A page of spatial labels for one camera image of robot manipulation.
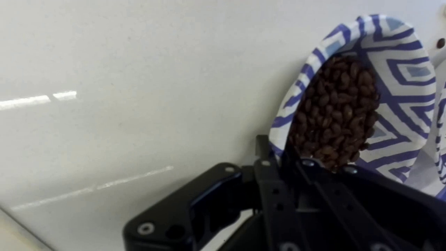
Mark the blue patterned paper plate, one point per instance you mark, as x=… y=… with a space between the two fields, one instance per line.
x=442 y=140
x=404 y=92

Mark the pile of coffee beans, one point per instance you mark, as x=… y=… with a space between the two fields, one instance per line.
x=334 y=112

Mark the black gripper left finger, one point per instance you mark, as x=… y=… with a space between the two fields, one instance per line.
x=185 y=204

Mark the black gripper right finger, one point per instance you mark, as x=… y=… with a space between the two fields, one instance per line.
x=371 y=214

